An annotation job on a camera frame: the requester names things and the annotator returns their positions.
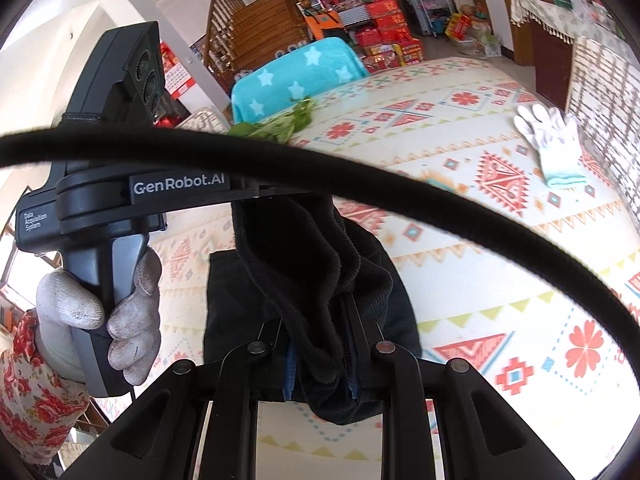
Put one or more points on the wooden staircase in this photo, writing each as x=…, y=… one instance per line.
x=250, y=30

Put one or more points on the red wall calendar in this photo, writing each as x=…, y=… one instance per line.
x=175, y=75

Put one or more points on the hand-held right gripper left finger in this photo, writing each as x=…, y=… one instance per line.
x=289, y=375

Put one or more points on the cloth covered wooden cabinet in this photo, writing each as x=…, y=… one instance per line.
x=550, y=50

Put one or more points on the person's left forearm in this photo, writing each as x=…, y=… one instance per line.
x=35, y=400

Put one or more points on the black pants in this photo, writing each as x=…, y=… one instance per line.
x=310, y=280

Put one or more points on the red yellow carton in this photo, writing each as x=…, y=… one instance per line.
x=458, y=26

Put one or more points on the white knit gloves pair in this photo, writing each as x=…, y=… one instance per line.
x=550, y=140

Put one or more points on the metal shelf cart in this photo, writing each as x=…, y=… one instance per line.
x=430, y=5

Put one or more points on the person's left hand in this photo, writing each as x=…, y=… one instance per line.
x=135, y=330

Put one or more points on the leafy green vegetable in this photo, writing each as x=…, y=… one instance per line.
x=280, y=125

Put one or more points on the stack of red gift boxes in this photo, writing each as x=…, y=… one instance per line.
x=390, y=25

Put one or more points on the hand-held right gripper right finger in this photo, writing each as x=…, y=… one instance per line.
x=367, y=365

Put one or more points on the turquoise star blanket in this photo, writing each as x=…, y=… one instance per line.
x=300, y=75

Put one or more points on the chair with patterned cover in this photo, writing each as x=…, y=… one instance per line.
x=205, y=120
x=605, y=90

